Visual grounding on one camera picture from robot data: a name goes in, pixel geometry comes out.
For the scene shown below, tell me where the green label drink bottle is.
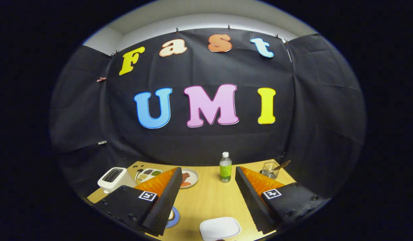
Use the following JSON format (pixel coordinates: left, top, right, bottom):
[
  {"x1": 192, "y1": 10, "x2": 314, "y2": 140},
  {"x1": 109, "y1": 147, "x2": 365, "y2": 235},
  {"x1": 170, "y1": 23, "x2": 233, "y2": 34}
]
[{"x1": 220, "y1": 152, "x2": 232, "y2": 183}]

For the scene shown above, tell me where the white divided bean dish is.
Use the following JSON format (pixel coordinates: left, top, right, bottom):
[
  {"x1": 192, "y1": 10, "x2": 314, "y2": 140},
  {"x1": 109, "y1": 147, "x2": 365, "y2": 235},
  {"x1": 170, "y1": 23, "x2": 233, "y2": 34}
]
[{"x1": 137, "y1": 168, "x2": 163, "y2": 183}]

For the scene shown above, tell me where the round white meat plate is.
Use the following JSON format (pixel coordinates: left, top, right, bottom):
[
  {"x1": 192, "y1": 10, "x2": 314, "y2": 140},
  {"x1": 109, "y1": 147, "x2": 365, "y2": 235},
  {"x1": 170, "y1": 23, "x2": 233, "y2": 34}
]
[{"x1": 180, "y1": 168, "x2": 199, "y2": 189}]

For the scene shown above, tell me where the white square plate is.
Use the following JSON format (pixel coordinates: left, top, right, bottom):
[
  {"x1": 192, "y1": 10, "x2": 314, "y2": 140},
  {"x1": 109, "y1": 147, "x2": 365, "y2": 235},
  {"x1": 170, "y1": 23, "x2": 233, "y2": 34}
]
[{"x1": 199, "y1": 217, "x2": 242, "y2": 241}]

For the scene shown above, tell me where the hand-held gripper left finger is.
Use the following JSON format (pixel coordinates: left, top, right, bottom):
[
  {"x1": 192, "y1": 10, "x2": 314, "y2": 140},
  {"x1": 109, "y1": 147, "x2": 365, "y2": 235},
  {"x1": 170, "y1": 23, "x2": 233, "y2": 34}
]
[{"x1": 94, "y1": 167, "x2": 183, "y2": 236}]

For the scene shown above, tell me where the metal wire basket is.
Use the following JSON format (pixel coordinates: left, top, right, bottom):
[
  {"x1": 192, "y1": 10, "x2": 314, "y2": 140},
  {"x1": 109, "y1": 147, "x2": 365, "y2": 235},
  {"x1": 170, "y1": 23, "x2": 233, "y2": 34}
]
[{"x1": 262, "y1": 161, "x2": 280, "y2": 180}]

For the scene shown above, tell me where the white toaster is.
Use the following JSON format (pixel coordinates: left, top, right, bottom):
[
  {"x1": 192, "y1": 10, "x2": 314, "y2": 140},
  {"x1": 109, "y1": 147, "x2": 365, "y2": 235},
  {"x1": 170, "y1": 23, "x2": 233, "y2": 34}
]
[{"x1": 97, "y1": 167, "x2": 137, "y2": 194}]

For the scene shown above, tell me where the blue round plate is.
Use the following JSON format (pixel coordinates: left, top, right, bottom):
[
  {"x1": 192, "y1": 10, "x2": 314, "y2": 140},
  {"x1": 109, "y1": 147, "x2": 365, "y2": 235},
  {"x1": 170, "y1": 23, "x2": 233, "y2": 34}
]
[{"x1": 165, "y1": 206, "x2": 180, "y2": 229}]

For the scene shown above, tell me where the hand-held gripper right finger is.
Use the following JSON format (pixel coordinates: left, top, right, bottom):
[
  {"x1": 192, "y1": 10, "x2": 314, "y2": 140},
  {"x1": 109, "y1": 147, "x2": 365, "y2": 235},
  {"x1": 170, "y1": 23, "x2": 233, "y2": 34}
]
[{"x1": 235, "y1": 166, "x2": 329, "y2": 235}]

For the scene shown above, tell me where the black backdrop cloth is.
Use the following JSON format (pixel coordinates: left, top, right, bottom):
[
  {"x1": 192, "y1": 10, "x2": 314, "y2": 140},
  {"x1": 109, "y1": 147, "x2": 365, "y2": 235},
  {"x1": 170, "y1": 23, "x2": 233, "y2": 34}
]
[{"x1": 49, "y1": 28, "x2": 366, "y2": 201}]

